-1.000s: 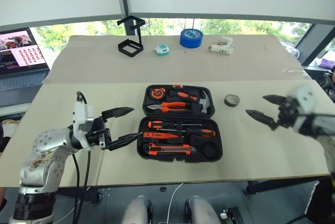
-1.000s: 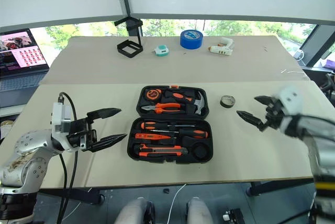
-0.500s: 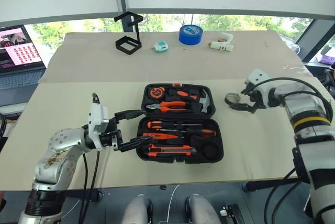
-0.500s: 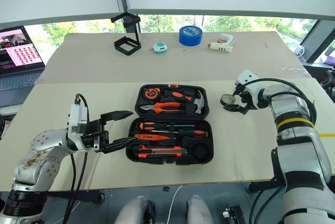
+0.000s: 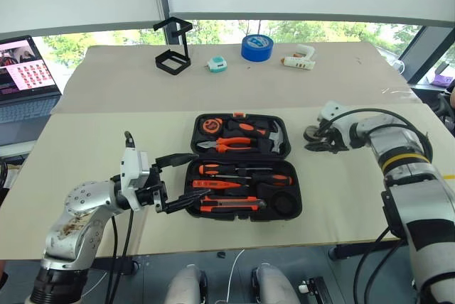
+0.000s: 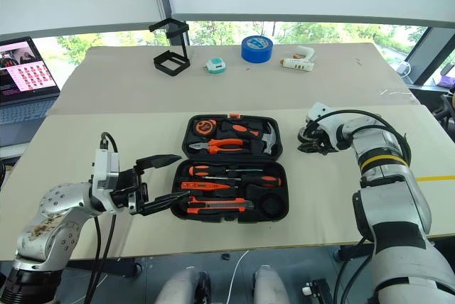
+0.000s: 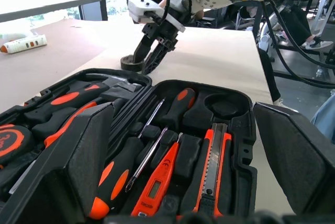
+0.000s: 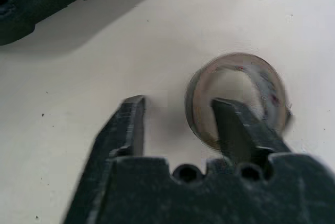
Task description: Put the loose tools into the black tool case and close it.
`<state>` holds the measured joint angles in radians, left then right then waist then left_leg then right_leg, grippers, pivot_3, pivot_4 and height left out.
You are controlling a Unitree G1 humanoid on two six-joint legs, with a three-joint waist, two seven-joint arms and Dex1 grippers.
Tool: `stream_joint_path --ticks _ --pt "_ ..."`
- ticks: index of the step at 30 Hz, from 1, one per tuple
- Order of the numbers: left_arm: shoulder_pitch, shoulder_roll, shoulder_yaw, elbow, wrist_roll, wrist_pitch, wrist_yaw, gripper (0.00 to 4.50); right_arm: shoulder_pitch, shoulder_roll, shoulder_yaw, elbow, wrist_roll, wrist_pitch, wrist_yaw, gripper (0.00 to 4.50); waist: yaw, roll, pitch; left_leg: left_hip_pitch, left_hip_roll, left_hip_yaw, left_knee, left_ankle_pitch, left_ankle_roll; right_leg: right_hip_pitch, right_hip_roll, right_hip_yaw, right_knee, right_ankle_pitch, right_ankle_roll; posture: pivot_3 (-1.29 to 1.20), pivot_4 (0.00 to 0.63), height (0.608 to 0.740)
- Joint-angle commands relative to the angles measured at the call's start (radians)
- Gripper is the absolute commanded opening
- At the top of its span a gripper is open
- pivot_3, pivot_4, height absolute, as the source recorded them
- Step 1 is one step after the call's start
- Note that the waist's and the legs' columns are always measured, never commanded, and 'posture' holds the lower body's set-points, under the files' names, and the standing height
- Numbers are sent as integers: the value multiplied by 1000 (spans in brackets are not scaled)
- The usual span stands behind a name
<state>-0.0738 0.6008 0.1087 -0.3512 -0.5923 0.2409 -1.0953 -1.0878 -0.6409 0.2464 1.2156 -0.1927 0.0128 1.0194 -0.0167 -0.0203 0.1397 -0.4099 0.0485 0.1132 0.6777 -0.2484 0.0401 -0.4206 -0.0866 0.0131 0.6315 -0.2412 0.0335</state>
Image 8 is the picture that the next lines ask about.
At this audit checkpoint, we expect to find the silver tape roll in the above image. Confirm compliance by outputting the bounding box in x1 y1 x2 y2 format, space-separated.
184 52 294 152

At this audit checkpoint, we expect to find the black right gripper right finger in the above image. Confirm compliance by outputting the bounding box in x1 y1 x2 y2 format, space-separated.
211 98 292 169

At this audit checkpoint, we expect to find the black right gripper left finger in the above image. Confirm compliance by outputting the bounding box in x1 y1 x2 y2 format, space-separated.
62 95 146 224

